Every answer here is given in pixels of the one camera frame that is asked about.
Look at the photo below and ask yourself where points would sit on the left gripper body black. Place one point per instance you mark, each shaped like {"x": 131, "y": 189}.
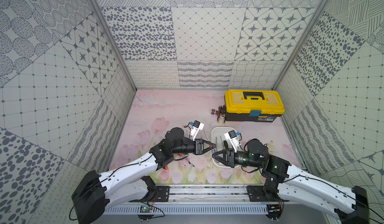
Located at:
{"x": 196, "y": 146}

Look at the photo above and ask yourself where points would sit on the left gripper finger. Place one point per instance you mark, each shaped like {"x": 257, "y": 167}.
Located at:
{"x": 208, "y": 144}
{"x": 211, "y": 149}

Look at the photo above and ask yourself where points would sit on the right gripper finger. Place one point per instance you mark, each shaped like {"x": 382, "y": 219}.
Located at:
{"x": 222, "y": 154}
{"x": 218, "y": 164}

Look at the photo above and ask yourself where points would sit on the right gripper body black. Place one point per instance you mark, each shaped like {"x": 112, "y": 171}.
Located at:
{"x": 233, "y": 158}

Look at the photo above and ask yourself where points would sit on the white plastic storage box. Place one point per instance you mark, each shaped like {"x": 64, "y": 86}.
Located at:
{"x": 217, "y": 131}

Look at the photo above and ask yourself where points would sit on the blue transparent handle screwdriver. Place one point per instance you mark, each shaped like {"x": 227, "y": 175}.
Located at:
{"x": 207, "y": 135}

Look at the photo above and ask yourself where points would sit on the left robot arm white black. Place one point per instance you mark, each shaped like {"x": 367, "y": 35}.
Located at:
{"x": 131, "y": 182}

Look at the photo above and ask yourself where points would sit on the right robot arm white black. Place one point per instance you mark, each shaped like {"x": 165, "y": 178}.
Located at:
{"x": 286, "y": 182}

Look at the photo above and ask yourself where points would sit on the red brown small tool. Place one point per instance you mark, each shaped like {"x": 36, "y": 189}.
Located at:
{"x": 215, "y": 112}

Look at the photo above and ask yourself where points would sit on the yellow black toolbox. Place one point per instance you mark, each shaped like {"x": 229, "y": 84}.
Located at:
{"x": 253, "y": 106}

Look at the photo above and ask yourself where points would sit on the right circuit board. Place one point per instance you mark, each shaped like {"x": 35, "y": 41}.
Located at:
{"x": 274, "y": 210}

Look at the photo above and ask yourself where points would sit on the circuit board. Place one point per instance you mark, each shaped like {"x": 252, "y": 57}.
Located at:
{"x": 274, "y": 210}
{"x": 145, "y": 213}

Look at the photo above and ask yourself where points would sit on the left circuit board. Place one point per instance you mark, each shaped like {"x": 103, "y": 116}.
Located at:
{"x": 145, "y": 213}

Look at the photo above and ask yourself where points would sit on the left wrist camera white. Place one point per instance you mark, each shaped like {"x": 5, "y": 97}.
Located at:
{"x": 196, "y": 126}

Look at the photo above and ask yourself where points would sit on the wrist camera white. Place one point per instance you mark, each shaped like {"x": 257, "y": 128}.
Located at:
{"x": 196, "y": 126}
{"x": 233, "y": 138}

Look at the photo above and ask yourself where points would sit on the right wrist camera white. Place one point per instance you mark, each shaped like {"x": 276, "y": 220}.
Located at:
{"x": 233, "y": 138}

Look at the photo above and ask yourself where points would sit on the yellow handled pliers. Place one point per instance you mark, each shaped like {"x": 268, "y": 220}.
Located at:
{"x": 220, "y": 113}

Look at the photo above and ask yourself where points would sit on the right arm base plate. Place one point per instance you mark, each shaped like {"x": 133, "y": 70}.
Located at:
{"x": 263, "y": 194}

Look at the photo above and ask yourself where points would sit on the white slotted cable duct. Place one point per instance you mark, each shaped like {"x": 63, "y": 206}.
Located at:
{"x": 193, "y": 209}

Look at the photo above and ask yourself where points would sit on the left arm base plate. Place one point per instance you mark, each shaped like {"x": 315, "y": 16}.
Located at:
{"x": 158, "y": 194}

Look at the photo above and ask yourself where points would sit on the aluminium rail frame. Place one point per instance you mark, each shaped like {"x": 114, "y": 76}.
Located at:
{"x": 189, "y": 193}

